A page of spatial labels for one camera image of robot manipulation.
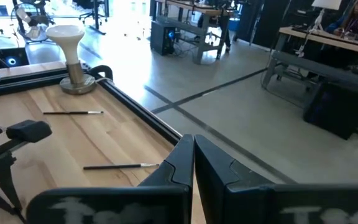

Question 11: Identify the black computer tower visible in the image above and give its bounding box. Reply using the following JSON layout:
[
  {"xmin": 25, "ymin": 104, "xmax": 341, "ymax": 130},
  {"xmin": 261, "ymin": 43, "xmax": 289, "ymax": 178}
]
[{"xmin": 303, "ymin": 82, "xmax": 358, "ymax": 141}]

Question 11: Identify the computer tower blue light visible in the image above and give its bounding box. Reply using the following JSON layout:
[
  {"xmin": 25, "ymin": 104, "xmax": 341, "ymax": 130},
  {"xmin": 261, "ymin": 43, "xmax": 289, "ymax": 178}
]
[{"xmin": 150, "ymin": 20, "xmax": 177, "ymax": 56}]

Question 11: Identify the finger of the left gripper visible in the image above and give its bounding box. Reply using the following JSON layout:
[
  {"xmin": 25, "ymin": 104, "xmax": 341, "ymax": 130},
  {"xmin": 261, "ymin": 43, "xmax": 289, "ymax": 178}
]
[{"xmin": 0, "ymin": 151, "xmax": 24, "ymax": 216}]

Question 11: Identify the black office chair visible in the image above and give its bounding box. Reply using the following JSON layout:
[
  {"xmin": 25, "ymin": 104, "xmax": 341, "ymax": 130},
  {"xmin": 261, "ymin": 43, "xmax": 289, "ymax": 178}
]
[{"xmin": 79, "ymin": 0, "xmax": 110, "ymax": 35}]

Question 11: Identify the white lamp on stand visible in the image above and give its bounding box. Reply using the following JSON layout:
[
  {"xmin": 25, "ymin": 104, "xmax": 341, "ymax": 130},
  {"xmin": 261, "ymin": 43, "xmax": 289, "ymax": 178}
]
[{"xmin": 45, "ymin": 24, "xmax": 98, "ymax": 96}]

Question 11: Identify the black clamp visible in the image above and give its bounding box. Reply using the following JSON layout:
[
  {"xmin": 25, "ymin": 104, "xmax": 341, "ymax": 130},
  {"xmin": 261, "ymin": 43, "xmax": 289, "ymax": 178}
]
[{"xmin": 87, "ymin": 64, "xmax": 114, "ymax": 82}]

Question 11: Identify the wooden top desk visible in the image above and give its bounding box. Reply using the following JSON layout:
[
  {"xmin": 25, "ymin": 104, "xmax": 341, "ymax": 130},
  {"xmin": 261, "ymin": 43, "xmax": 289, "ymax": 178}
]
[{"xmin": 261, "ymin": 26, "xmax": 358, "ymax": 94}]

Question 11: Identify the white shade table lamp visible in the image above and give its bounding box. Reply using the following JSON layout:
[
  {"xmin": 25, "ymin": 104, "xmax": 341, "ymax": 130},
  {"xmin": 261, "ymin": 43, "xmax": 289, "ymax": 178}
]
[{"xmin": 309, "ymin": 0, "xmax": 343, "ymax": 34}]

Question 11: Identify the person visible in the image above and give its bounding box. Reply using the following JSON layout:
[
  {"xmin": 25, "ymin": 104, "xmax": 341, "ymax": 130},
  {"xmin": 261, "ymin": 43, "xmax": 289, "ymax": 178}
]
[
  {"xmin": 324, "ymin": 0, "xmax": 358, "ymax": 41},
  {"xmin": 216, "ymin": 12, "xmax": 232, "ymax": 52}
]

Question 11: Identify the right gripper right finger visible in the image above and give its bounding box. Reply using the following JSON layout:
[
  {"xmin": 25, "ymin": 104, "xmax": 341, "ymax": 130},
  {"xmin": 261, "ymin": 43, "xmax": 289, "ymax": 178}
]
[{"xmin": 194, "ymin": 134, "xmax": 358, "ymax": 224}]

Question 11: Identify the grey frame desk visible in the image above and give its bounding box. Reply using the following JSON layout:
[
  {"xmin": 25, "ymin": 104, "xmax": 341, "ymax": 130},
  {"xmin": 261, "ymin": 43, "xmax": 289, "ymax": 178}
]
[{"xmin": 154, "ymin": 0, "xmax": 232, "ymax": 65}]

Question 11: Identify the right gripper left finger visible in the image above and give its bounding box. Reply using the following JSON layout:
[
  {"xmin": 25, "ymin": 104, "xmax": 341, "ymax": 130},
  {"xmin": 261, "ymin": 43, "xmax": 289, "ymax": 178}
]
[{"xmin": 25, "ymin": 134, "xmax": 196, "ymax": 224}]

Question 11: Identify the black box blue ring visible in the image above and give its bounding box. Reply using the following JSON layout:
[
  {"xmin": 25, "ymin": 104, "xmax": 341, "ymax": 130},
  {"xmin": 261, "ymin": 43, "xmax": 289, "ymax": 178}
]
[{"xmin": 0, "ymin": 48, "xmax": 29, "ymax": 68}]

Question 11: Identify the black aluminium table frame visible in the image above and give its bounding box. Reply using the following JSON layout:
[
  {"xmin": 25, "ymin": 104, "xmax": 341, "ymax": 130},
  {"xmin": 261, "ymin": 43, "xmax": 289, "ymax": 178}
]
[{"xmin": 0, "ymin": 65, "xmax": 183, "ymax": 146}]

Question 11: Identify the thin black-handled makeup brush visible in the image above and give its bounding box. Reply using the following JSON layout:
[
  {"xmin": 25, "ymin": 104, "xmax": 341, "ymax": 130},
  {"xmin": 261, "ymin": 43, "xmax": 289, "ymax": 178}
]
[
  {"xmin": 43, "ymin": 110, "xmax": 104, "ymax": 115},
  {"xmin": 83, "ymin": 163, "xmax": 160, "ymax": 170}
]

